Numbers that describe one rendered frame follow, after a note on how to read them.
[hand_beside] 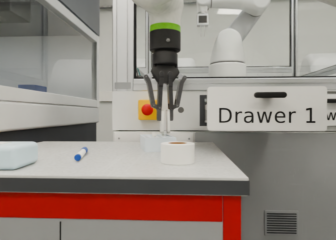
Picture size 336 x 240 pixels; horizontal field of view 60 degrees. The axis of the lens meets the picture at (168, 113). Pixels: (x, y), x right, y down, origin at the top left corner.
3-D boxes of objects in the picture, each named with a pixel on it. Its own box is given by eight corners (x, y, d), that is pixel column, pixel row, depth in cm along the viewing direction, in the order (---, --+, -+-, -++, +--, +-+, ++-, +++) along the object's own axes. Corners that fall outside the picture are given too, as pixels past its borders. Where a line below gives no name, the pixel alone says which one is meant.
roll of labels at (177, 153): (201, 162, 61) (201, 143, 61) (179, 166, 55) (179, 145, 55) (176, 158, 65) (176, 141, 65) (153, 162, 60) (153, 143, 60)
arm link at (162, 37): (152, 26, 80) (184, 28, 82) (147, 37, 92) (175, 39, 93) (152, 48, 80) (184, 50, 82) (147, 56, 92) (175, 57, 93)
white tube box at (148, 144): (176, 151, 78) (176, 137, 78) (144, 152, 76) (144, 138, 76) (167, 146, 90) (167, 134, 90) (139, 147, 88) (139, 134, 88)
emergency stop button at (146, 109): (152, 115, 100) (152, 103, 100) (141, 115, 100) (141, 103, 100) (153, 115, 103) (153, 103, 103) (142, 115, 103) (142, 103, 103)
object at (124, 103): (399, 131, 102) (399, 89, 102) (112, 130, 108) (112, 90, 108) (295, 123, 197) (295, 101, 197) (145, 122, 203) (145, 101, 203)
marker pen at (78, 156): (81, 161, 62) (81, 154, 62) (73, 161, 61) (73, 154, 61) (87, 153, 75) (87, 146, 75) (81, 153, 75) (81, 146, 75)
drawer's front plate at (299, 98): (327, 131, 71) (327, 85, 71) (207, 131, 72) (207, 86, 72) (323, 131, 73) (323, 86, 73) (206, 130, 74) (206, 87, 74)
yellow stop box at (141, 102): (158, 120, 102) (158, 99, 102) (137, 120, 102) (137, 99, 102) (159, 120, 107) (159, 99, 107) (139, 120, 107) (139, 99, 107)
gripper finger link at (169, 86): (165, 73, 88) (169, 73, 89) (167, 109, 89) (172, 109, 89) (167, 71, 85) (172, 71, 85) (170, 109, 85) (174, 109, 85)
